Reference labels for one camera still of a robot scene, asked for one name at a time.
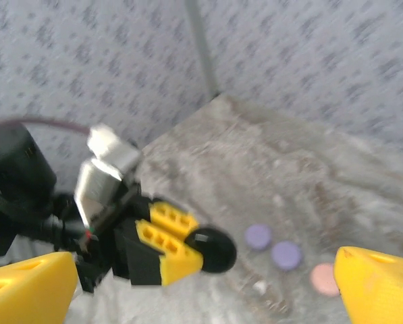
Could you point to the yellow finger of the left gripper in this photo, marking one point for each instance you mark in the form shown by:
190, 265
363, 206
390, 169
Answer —
160, 253
170, 217

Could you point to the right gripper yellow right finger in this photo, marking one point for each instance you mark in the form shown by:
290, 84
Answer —
380, 290

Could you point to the pink round earbud case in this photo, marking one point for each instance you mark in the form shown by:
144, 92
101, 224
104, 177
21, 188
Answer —
323, 279

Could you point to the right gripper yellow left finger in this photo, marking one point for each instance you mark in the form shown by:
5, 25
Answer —
25, 293

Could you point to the black round earbud case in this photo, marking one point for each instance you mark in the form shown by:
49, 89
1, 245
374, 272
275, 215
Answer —
216, 251

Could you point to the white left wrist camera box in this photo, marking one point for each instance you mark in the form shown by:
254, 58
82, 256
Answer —
103, 179

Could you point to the purple round earbud case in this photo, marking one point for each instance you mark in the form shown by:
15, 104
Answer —
286, 255
258, 237

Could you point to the small white ear tip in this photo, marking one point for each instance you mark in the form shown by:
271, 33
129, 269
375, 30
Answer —
260, 287

